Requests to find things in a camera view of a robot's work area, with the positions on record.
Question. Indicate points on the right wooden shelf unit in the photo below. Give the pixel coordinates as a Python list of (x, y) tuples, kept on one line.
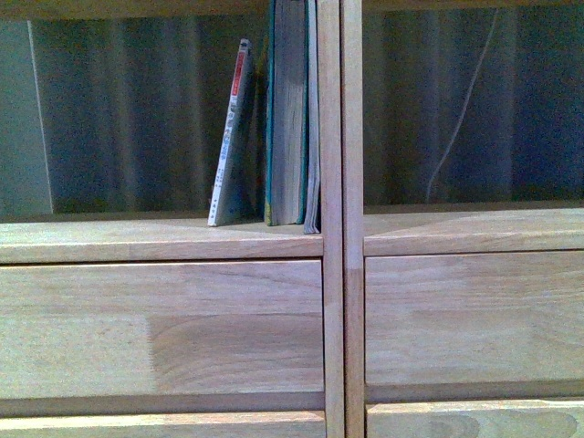
[(530, 244)]

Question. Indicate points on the wooden shelf unit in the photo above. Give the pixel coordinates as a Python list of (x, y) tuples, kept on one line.
[(530, 244), (114, 239)]

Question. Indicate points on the left wooden shelf unit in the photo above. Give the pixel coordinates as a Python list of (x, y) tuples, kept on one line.
[(114, 239)]

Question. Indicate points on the thin grey book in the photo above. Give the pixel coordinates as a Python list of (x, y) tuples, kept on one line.
[(313, 188)]

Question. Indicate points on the thick teal cover book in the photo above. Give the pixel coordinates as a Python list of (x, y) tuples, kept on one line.
[(286, 114)]

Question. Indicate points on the wooden drawer front left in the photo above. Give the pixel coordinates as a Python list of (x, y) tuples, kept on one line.
[(161, 329)]

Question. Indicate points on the wooden drawer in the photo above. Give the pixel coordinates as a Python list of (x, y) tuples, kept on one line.
[(161, 329), (510, 418), (216, 424), (441, 319)]

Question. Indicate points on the dark curtain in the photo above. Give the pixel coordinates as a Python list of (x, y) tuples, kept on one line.
[(460, 106)]

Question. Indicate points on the lower wooden drawer left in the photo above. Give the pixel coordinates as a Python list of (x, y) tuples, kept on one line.
[(216, 424)]

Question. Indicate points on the wooden drawer front right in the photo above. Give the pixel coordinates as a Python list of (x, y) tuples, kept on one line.
[(441, 319)]

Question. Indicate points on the lower wooden drawer right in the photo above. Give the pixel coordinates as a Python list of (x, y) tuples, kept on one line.
[(510, 418)]

